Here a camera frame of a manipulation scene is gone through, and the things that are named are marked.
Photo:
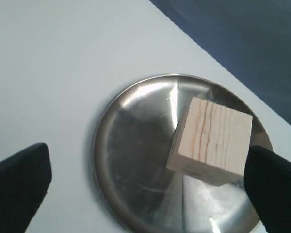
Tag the round stainless steel plate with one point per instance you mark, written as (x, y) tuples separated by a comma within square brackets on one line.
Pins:
[(130, 151)]

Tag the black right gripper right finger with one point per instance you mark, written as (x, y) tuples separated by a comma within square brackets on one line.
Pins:
[(267, 182)]

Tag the light wooden cube block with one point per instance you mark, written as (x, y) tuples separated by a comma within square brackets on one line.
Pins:
[(211, 143)]

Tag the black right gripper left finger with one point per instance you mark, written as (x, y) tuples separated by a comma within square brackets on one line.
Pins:
[(24, 181)]

